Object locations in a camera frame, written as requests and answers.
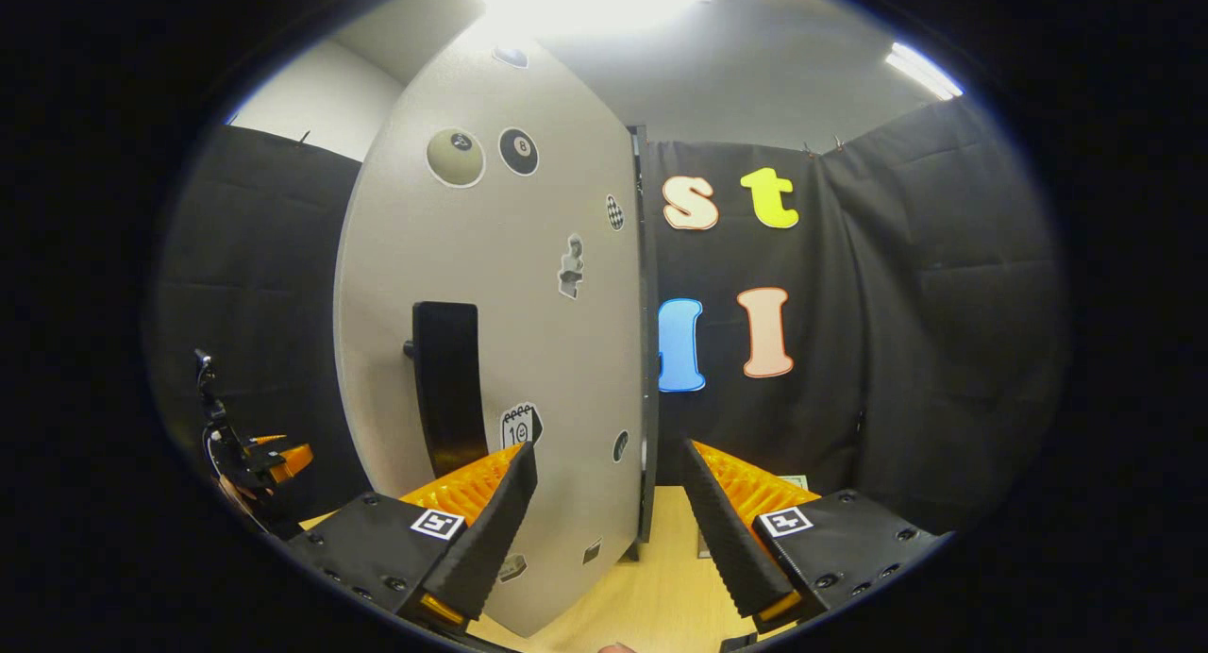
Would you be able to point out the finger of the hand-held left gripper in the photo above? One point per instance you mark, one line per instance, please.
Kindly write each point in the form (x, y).
(294, 460)
(266, 439)

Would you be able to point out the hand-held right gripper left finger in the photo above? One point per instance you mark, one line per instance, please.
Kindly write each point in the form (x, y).
(491, 540)

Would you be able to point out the black backdrop cloth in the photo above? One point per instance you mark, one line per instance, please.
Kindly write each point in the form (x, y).
(944, 351)

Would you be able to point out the narrow ceiling light panel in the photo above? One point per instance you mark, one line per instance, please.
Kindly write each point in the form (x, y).
(925, 71)

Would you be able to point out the white cabinet door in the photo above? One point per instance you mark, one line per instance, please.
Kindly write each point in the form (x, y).
(547, 351)

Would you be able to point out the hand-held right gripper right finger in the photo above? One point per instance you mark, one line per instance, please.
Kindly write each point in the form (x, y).
(727, 549)

